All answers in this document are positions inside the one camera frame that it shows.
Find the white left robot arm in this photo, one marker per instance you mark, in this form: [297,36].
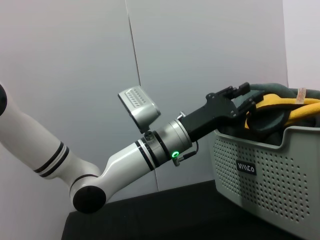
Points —
[125,155]

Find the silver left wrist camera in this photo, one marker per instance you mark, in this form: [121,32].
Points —
[140,110]

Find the grey perforated storage box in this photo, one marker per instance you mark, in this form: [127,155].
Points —
[275,187]

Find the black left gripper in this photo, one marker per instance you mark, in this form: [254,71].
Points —
[212,115]

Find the black tablecloth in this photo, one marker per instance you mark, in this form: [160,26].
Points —
[150,220]

